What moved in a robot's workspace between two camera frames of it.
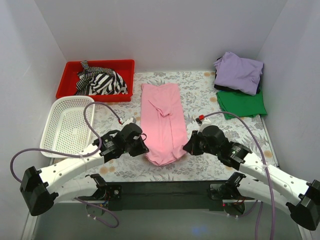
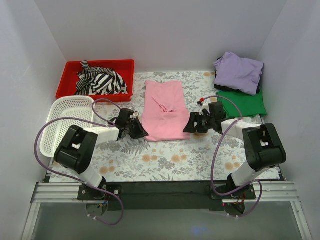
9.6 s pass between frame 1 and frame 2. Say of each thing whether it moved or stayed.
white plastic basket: stayed
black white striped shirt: stayed
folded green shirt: stayed
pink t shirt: moved
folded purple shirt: stayed
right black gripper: moved
